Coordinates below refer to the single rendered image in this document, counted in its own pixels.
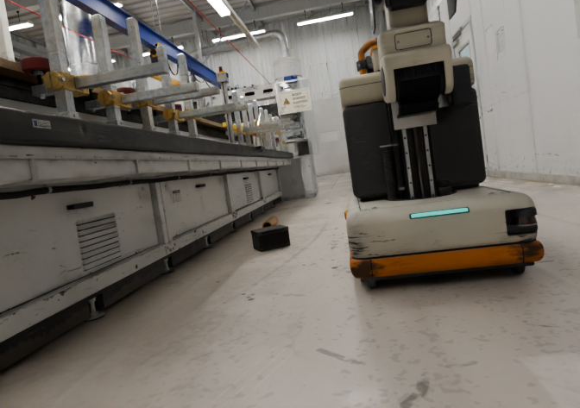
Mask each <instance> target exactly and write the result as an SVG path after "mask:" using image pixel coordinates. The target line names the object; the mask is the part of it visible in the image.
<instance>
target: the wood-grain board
mask: <svg viewBox="0 0 580 408"><path fill-rule="evenodd" d="M0 75H3V76H6V77H10V78H16V79H20V80H23V81H27V82H30V83H34V84H38V81H37V77H36V76H34V75H32V74H27V73H25V72H24V71H23V70H22V64H20V63H17V62H14V61H11V60H6V59H3V58H0ZM102 90H103V89H102V88H100V87H99V88H96V89H94V90H93V91H92V95H93V98H96V99H98V93H99V92H100V91H102ZM165 109H166V107H163V106H161V108H160V109H158V110H155V111H156V114H158V115H162V114H163V111H164V110H165ZM196 124H199V125H203V126H206V127H210V128H214V129H220V130H223V131H228V130H227V128H223V124H221V123H218V122H213V121H210V120H206V119H204V118H201V121H196Z"/></svg>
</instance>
